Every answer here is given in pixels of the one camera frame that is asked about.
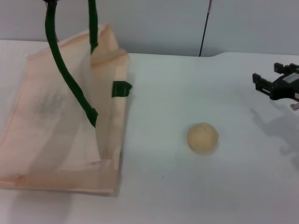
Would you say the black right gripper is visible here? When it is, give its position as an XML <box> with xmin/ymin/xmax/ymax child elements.
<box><xmin>251</xmin><ymin>62</ymin><xmax>299</xmax><ymax>102</ymax></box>

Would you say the round egg yolk pastry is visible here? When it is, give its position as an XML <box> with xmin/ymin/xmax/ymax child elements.
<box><xmin>187</xmin><ymin>122</ymin><xmax>220</xmax><ymax>154</ymax></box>

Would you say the cream canvas handbag green handle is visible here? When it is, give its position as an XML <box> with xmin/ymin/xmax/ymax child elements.
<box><xmin>0</xmin><ymin>0</ymin><xmax>133</xmax><ymax>198</ymax></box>

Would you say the black vertical wall strip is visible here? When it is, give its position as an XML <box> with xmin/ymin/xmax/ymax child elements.
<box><xmin>198</xmin><ymin>0</ymin><xmax>213</xmax><ymax>57</ymax></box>

